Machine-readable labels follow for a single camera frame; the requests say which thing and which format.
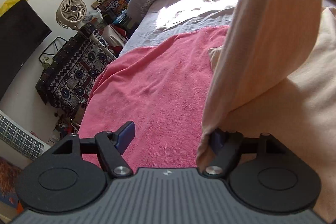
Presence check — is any beige short-sleeve t-shirt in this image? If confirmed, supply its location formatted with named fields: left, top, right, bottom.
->
left=196, top=0, right=335, bottom=221

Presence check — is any dark patterned cloth cover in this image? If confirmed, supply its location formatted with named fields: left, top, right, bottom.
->
left=35, top=33, right=116, bottom=112

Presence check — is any pink fleece blanket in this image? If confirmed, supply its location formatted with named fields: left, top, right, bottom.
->
left=79, top=26, right=228, bottom=170

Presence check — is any white panel heater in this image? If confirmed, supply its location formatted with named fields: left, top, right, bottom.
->
left=0, top=111, right=51, bottom=160

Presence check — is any beige desk fan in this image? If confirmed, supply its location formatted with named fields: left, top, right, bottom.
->
left=55, top=0, right=87, bottom=31

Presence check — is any black flat monitor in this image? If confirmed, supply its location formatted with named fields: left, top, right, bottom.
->
left=0, top=0, right=51, bottom=96

